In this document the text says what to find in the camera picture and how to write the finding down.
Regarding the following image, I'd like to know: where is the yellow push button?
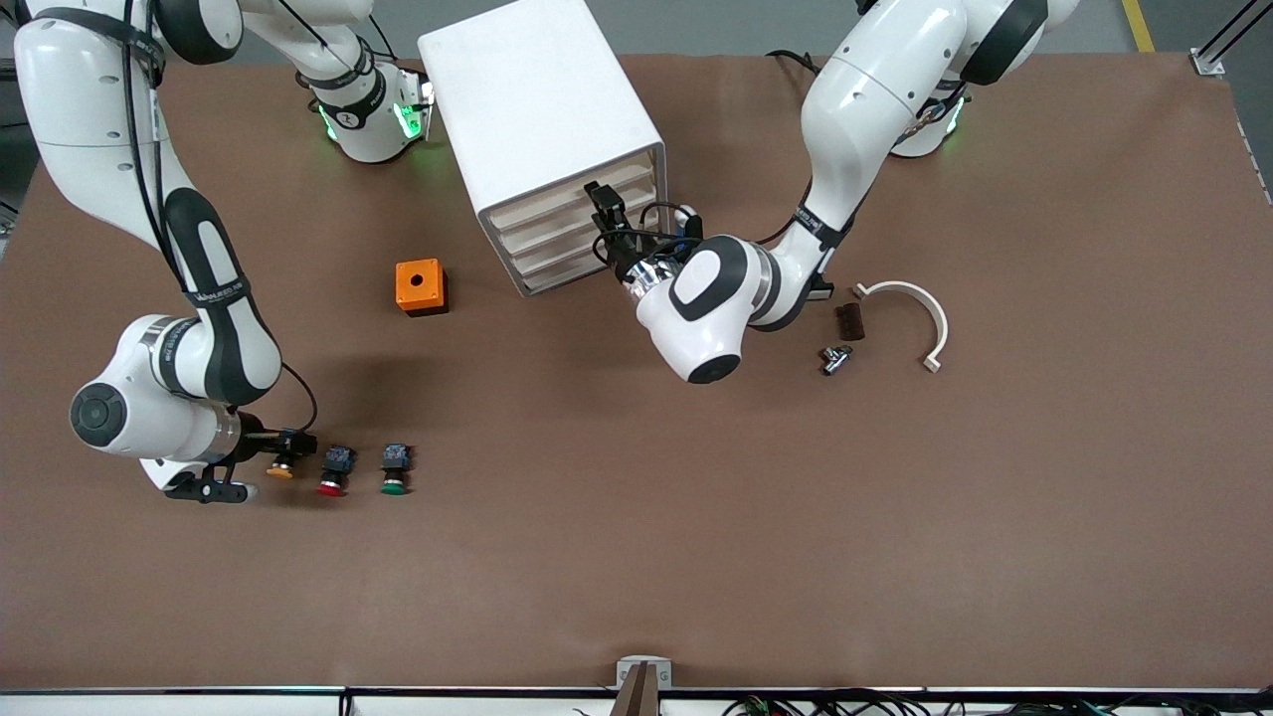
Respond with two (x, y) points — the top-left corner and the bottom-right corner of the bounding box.
(265, 428), (319, 481)

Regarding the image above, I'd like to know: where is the beige cabinet drawer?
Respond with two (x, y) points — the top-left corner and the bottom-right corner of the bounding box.
(509, 224), (618, 275)
(489, 162), (657, 232)
(519, 249), (623, 296)
(499, 189), (659, 254)

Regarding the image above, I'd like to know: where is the red push button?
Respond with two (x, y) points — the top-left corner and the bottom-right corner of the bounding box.
(316, 445), (359, 498)

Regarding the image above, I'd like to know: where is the white drawer cabinet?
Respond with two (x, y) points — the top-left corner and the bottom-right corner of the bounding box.
(418, 0), (672, 299)

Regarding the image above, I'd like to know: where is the green push button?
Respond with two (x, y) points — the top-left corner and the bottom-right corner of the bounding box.
(380, 443), (415, 496)

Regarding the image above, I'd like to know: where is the orange box with hole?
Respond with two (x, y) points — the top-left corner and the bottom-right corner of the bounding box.
(395, 259), (450, 317)

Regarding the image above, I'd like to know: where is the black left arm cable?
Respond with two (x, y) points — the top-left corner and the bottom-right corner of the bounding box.
(635, 201), (699, 252)

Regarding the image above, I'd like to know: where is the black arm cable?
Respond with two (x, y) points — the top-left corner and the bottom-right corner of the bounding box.
(117, 0), (321, 439)
(635, 201), (699, 252)

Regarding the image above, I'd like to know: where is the black left base cable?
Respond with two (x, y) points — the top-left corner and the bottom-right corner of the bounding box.
(764, 48), (828, 77)

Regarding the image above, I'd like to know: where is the white half-ring pipe clamp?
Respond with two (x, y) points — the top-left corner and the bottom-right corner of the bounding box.
(852, 280), (950, 374)

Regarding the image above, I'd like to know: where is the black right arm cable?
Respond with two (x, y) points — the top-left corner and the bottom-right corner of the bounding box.
(117, 0), (321, 439)

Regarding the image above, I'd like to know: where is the silver table edge bracket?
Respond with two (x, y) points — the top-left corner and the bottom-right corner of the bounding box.
(616, 656), (673, 689)

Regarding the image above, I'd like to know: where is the black cable bundle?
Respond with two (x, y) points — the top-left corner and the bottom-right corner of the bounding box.
(726, 691), (1273, 716)

